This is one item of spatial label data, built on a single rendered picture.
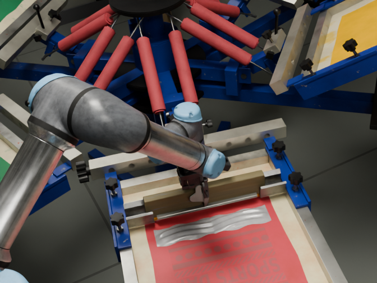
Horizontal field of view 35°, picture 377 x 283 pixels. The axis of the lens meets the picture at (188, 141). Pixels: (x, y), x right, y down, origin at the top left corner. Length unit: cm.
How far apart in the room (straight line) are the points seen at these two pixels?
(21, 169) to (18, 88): 330
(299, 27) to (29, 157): 140
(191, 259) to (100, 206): 166
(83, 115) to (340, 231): 212
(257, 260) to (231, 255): 8
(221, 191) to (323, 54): 71
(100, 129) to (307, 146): 251
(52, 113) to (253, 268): 78
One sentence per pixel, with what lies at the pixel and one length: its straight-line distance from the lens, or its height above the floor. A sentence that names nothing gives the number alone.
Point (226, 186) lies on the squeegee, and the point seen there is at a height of 105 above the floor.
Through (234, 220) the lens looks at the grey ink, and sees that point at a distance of 187.
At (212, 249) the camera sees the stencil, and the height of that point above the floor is 95.
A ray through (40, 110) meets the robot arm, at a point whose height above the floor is 162.
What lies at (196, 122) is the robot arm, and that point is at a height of 133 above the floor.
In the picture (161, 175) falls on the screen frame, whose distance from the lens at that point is 201.
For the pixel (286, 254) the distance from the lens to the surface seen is 178.
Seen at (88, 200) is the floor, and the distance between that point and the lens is 345.
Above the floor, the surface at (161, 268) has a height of 95.
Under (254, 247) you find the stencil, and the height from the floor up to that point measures 95.
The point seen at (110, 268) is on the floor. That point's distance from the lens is 308.
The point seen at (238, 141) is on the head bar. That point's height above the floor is 102.
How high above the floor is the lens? 232
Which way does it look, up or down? 39 degrees down
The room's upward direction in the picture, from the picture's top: 8 degrees counter-clockwise
